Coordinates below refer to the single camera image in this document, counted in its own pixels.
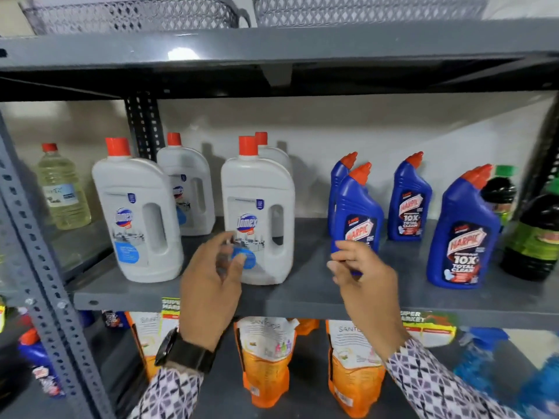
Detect person's right hand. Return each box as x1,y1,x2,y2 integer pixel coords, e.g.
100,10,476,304
327,240,412,359

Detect person's left hand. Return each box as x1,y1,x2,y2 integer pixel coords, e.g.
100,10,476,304
179,231,248,352

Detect person's left forearm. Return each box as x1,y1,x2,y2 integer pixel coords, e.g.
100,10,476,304
128,366,204,419

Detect person's right forearm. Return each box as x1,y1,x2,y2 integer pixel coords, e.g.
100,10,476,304
384,338,522,419

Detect orange white refill pouch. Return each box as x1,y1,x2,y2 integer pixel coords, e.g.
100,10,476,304
233,317,300,409
295,318,320,337
325,319,388,419
126,310,181,381

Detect white cleaner bottle red cap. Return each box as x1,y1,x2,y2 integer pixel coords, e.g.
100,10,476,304
220,136,296,286
254,132,293,179
92,137,185,283
156,132,216,237

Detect black wrist watch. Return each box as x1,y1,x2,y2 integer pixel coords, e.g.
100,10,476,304
154,328,219,374

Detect dark bottle green cap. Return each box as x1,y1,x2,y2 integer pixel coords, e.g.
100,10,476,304
480,165,518,226
500,178,559,282

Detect yellow liquid bottle red cap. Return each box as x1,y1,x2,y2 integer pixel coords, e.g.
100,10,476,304
36,143,92,231

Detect grey metal shelving rack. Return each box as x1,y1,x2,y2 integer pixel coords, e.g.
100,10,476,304
0,19,559,419

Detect grey wire mesh basket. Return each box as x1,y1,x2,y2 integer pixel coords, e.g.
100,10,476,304
252,0,490,28
20,0,252,36

